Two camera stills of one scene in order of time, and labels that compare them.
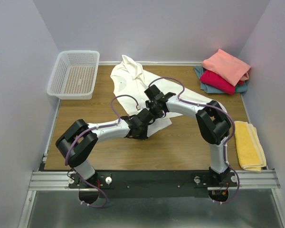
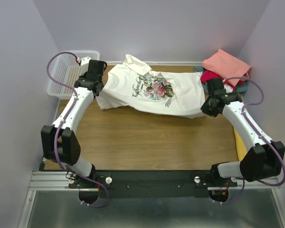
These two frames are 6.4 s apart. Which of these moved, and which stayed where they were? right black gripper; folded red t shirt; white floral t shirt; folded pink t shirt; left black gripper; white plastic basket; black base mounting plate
Moved: left black gripper; white floral t shirt; right black gripper
Stayed: folded red t shirt; white plastic basket; folded pink t shirt; black base mounting plate
